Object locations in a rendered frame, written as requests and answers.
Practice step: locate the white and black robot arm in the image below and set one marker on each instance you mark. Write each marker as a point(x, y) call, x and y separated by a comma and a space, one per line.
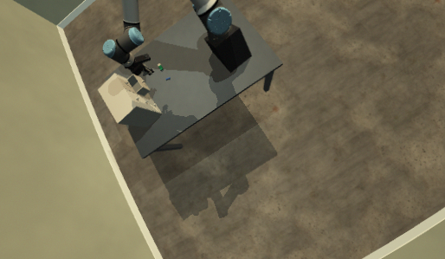
point(210, 12)

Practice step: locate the grey chest of drawers with tan drawers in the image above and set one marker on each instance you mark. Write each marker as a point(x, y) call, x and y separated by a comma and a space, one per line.
point(122, 106)

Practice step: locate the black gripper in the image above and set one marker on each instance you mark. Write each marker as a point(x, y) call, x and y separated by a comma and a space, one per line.
point(138, 69)

